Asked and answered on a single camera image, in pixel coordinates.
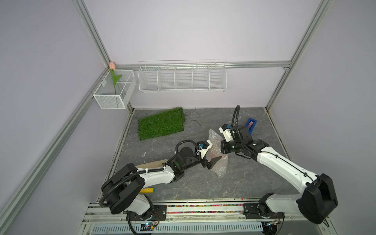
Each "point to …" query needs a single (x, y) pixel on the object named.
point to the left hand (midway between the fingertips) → (215, 150)
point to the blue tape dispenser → (251, 124)
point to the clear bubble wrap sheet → (215, 152)
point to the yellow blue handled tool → (151, 190)
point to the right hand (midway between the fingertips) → (216, 145)
